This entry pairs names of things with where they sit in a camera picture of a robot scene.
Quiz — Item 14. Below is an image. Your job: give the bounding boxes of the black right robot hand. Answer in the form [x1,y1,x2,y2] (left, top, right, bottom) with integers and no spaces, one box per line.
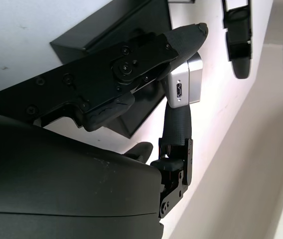
[0,22,209,239]

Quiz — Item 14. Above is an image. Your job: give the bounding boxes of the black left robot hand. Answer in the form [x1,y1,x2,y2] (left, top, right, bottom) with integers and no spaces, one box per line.
[222,0,283,79]

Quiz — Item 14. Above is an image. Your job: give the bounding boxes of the small silver depth camera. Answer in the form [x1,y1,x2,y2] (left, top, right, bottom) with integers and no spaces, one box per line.
[164,52,204,109]

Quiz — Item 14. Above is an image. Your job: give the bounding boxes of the black camera box base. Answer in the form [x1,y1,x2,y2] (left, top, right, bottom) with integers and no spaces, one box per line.
[50,0,175,139]

